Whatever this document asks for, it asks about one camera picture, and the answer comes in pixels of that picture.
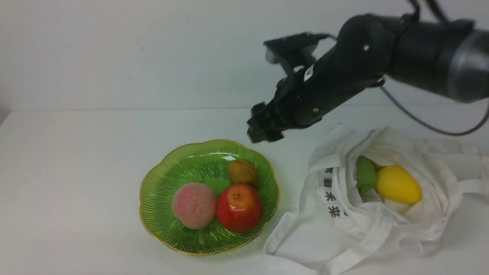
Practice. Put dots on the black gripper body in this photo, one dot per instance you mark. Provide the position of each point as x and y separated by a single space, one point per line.
304 98

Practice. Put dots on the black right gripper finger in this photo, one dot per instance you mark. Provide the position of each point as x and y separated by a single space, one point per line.
268 128

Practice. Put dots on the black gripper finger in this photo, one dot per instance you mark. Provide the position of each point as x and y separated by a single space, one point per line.
263 113

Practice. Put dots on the brown kiwi fruit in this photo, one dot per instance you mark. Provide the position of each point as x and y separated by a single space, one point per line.
243 171

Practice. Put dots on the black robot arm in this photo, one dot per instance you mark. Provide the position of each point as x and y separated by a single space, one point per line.
447 59

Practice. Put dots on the green glass fruit plate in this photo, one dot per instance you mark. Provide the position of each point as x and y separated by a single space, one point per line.
205 162

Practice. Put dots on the green fruit in bag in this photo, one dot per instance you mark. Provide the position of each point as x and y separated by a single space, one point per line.
366 175

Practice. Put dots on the small orange fruit in bag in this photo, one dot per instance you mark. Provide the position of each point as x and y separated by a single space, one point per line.
377 167

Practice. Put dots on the white cloth tote bag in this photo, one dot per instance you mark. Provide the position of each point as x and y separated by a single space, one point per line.
335 228

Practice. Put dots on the red apple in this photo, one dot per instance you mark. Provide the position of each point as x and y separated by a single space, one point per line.
239 208

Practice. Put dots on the pink peach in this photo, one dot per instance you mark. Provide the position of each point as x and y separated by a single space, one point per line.
194 205

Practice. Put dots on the yellow mango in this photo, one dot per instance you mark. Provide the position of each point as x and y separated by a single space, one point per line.
396 184

